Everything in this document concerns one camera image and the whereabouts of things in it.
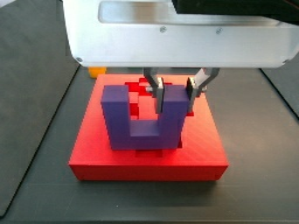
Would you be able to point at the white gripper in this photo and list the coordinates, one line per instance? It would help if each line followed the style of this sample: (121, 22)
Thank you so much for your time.
(181, 33)

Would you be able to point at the purple U-shaped block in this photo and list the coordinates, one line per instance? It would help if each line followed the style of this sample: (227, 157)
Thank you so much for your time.
(144, 134)

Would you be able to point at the red puzzle board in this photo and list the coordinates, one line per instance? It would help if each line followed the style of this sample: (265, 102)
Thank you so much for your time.
(196, 160)

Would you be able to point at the yellow long block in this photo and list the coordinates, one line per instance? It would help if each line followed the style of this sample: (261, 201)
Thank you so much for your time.
(96, 71)

